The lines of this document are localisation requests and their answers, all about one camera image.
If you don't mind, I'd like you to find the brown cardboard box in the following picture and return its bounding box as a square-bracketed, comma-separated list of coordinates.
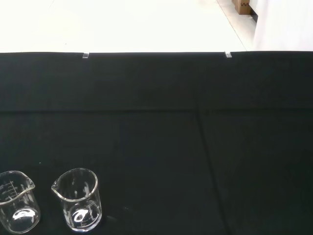
[232, 0, 252, 15]

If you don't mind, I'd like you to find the black bench cloth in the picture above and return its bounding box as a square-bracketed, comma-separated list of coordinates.
[0, 50, 313, 235]

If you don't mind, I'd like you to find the clear glass beaker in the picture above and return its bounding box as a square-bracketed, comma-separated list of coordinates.
[50, 167, 102, 232]
[0, 170, 41, 234]

